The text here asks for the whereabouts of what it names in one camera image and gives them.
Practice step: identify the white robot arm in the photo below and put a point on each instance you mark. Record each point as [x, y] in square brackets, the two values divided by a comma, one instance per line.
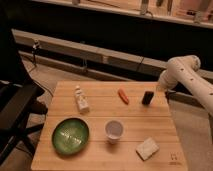
[184, 70]

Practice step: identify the black eraser block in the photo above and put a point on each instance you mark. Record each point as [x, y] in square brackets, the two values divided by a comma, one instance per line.
[147, 97]

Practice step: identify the orange carrot toy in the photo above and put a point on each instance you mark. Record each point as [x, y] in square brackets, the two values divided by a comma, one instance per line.
[123, 97]

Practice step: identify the white tube bottle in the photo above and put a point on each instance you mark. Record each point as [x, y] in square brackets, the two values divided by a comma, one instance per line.
[81, 100]

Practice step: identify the white paper cup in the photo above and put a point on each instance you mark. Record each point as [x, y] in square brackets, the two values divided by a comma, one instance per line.
[113, 130]

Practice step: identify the wooden table board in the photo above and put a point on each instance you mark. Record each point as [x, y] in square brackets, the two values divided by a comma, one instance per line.
[130, 125]

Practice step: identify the green round plate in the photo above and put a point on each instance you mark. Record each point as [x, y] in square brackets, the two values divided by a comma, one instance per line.
[70, 136]

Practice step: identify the white sponge block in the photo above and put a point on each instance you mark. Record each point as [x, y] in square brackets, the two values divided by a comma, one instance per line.
[147, 148]

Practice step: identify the black office chair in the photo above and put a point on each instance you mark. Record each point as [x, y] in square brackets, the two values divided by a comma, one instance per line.
[18, 95]

